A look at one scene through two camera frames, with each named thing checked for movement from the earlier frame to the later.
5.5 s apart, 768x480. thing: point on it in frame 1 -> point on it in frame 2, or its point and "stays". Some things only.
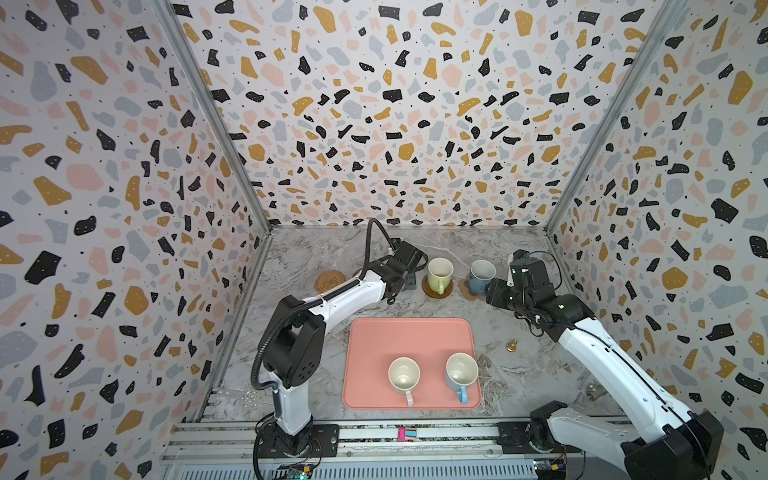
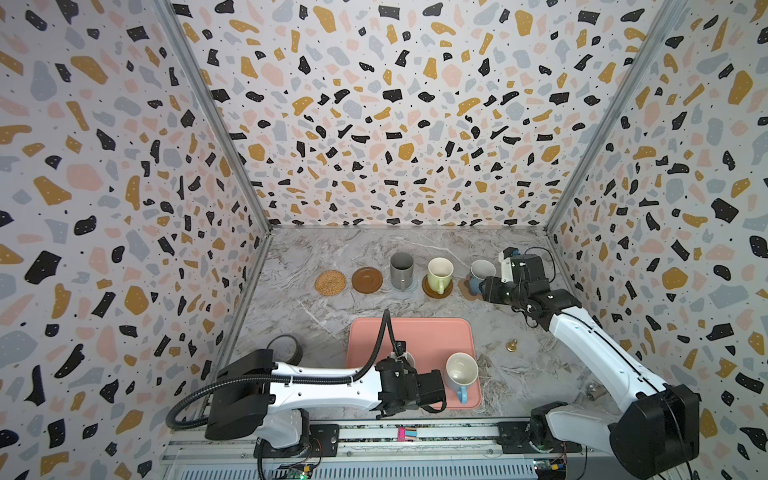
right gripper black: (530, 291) stays
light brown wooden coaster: (434, 294) stays
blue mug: (482, 272) stays
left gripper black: (413, 284) -> (419, 404)
